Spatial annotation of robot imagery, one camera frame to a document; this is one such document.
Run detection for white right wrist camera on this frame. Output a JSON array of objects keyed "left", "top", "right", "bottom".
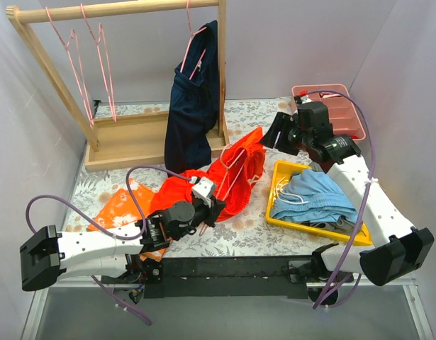
[{"left": 294, "top": 91, "right": 313, "bottom": 113}]

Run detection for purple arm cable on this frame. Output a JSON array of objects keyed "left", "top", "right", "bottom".
[
  {"left": 304, "top": 89, "right": 378, "bottom": 310},
  {"left": 26, "top": 164, "right": 196, "bottom": 326}
]

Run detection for light blue shorts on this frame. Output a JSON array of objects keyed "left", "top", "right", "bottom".
[{"left": 270, "top": 169, "right": 358, "bottom": 224}]

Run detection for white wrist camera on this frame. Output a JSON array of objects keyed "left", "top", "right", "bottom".
[
  {"left": 294, "top": 91, "right": 313, "bottom": 113},
  {"left": 190, "top": 176, "right": 216, "bottom": 207}
]

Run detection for navy blue shorts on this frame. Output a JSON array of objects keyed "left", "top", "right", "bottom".
[{"left": 164, "top": 20, "right": 219, "bottom": 174}]

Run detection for orange white patterned cloth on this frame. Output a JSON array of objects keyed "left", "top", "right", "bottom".
[{"left": 86, "top": 177, "right": 169, "bottom": 262}]

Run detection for pink hanger holding navy shorts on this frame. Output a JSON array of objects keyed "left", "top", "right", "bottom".
[{"left": 179, "top": 1, "right": 208, "bottom": 81}]

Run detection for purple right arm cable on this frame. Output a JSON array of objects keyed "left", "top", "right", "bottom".
[{"left": 304, "top": 89, "right": 378, "bottom": 310}]

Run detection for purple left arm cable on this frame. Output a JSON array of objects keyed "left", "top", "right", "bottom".
[{"left": 26, "top": 164, "right": 196, "bottom": 326}]

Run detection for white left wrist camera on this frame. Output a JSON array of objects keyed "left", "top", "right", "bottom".
[{"left": 190, "top": 176, "right": 216, "bottom": 207}]

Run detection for pink wire hanger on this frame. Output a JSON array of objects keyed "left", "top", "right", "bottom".
[
  {"left": 80, "top": 4, "right": 117, "bottom": 122},
  {"left": 207, "top": 142, "right": 265, "bottom": 221},
  {"left": 45, "top": 7, "right": 94, "bottom": 127}
]

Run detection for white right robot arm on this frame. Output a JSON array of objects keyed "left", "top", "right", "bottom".
[{"left": 260, "top": 101, "right": 434, "bottom": 286}]

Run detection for pink compartment organizer tray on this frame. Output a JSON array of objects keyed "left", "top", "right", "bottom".
[{"left": 291, "top": 84, "right": 366, "bottom": 142}]

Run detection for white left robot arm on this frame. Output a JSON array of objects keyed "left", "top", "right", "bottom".
[{"left": 19, "top": 197, "right": 226, "bottom": 292}]

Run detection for bright orange mesh shorts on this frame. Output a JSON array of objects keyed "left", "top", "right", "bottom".
[{"left": 150, "top": 127, "right": 266, "bottom": 222}]

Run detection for red white item back compartment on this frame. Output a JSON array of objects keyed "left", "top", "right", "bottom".
[{"left": 318, "top": 91, "right": 342, "bottom": 99}]

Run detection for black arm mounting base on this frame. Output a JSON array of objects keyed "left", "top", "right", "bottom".
[{"left": 100, "top": 255, "right": 357, "bottom": 300}]

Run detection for wooden clothes rack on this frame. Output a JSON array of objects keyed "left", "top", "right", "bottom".
[{"left": 6, "top": 1, "right": 228, "bottom": 171}]

